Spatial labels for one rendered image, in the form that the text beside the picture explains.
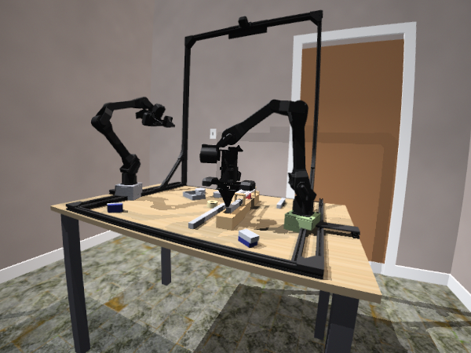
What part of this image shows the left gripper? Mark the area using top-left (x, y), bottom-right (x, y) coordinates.
top-left (202, 164), bottom-right (256, 207)

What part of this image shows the grey square stick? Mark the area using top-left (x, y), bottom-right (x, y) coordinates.
top-left (226, 198), bottom-right (243, 213)
top-left (276, 198), bottom-right (286, 209)

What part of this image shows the clear plastic channel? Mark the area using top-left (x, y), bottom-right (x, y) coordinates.
top-left (236, 188), bottom-right (256, 205)

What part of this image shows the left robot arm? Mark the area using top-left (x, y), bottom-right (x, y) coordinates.
top-left (199, 100), bottom-right (316, 217)

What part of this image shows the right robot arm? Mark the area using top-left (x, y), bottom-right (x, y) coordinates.
top-left (91, 97), bottom-right (166, 185)

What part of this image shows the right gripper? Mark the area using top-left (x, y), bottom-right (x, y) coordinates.
top-left (142, 111), bottom-right (175, 127)

